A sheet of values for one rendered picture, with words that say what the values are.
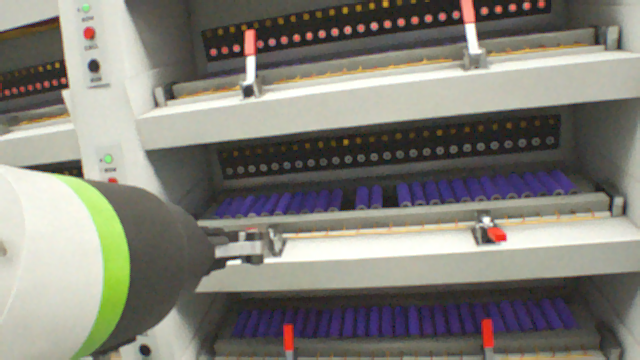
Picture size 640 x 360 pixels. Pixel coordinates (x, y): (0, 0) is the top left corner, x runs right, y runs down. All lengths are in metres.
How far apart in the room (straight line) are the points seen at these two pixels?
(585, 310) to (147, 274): 0.65
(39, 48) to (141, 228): 0.78
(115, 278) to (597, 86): 0.48
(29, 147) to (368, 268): 0.51
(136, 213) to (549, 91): 0.43
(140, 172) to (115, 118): 0.08
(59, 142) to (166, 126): 0.17
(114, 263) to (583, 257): 0.48
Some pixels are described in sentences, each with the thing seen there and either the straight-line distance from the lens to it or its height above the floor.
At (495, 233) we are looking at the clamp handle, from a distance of 0.44.
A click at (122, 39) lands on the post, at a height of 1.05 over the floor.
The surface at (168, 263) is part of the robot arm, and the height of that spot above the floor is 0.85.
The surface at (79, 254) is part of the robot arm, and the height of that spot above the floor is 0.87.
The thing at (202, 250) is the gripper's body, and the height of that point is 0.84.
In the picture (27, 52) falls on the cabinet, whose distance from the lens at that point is 0.99.
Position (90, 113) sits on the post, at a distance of 0.61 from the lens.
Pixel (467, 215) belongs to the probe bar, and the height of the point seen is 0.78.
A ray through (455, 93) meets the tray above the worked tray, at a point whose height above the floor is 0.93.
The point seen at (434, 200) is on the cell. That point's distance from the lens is 0.57.
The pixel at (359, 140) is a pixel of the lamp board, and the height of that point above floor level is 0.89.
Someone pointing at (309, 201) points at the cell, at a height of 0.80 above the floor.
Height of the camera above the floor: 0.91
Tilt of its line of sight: 7 degrees down
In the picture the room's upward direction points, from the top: 6 degrees counter-clockwise
